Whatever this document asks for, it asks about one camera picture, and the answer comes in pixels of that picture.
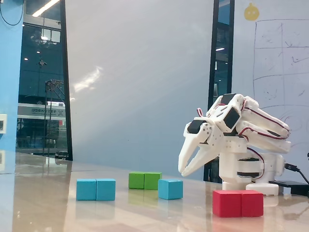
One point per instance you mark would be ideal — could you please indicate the long green block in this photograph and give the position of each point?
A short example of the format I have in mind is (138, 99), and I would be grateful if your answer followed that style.
(143, 180)

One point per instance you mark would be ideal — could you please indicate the white wall switch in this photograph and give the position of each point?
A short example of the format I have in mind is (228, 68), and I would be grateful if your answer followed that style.
(3, 123)

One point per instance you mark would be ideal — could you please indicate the long red block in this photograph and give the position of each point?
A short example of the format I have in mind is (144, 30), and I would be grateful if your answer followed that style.
(237, 203)

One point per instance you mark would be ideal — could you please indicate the black power box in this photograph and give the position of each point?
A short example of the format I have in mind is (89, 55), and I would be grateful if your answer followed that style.
(293, 187)

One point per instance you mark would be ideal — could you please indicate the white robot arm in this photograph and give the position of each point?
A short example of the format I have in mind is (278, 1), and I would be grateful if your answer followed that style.
(231, 159)

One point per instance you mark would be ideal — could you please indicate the long blue block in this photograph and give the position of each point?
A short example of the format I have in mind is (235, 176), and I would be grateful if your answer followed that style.
(95, 189)

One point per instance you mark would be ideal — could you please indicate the small blue cube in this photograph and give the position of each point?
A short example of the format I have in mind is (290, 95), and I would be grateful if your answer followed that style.
(170, 189)

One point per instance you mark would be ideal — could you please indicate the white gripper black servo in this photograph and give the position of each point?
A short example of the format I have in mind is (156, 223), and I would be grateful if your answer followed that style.
(209, 137)

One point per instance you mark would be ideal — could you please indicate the yellow round sticker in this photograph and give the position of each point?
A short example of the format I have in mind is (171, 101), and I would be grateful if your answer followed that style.
(251, 12)

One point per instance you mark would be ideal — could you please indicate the black window frame post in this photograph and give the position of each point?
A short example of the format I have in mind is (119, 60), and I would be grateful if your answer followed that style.
(66, 84)

